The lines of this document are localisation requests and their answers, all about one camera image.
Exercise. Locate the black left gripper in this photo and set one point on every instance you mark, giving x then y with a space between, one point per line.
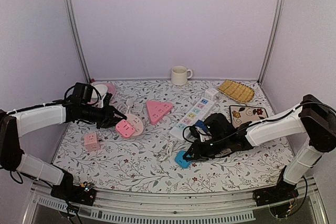
109 117

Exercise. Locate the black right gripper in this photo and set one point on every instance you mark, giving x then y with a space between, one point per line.
197 149

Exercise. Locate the cyan adapter plug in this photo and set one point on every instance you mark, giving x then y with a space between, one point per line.
181 161

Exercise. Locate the pink adapter plug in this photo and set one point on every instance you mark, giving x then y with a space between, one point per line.
125 129

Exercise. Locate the dark blue cube socket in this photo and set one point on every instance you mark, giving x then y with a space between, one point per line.
201 125

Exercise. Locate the white multicolour power strip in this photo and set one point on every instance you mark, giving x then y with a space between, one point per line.
197 112

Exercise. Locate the pink cube socket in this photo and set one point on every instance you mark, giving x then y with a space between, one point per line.
91 142

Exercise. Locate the pink triangular power socket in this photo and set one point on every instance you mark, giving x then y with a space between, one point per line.
157 110

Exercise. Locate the round pink power hub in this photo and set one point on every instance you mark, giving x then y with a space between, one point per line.
136 123

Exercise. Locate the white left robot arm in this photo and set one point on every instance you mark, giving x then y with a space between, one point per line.
16 124

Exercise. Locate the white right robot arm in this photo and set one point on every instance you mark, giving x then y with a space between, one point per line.
310 116

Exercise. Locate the pink ceramic plate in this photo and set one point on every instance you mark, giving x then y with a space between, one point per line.
94 97

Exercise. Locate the white ceramic bowl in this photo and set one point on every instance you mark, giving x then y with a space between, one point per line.
101 88

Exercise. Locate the square floral ceramic plate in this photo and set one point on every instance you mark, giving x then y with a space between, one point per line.
241 114

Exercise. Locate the yellow woven bamboo tray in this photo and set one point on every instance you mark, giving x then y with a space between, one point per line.
237 91

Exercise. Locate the cream ceramic mug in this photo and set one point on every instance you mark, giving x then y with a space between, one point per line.
180 75

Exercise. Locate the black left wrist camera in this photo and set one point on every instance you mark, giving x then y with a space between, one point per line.
82 92

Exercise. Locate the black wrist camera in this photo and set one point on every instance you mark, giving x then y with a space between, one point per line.
82 92
218 126

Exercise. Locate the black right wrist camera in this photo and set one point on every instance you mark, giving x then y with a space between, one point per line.
218 126

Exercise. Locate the front aluminium rail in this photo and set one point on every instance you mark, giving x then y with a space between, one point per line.
113 206

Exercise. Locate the left aluminium frame post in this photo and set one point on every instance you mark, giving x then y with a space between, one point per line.
76 38

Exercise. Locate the aluminium frame post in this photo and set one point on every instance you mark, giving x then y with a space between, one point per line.
76 38
271 41

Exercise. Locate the right aluminium frame post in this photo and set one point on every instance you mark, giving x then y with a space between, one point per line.
271 41

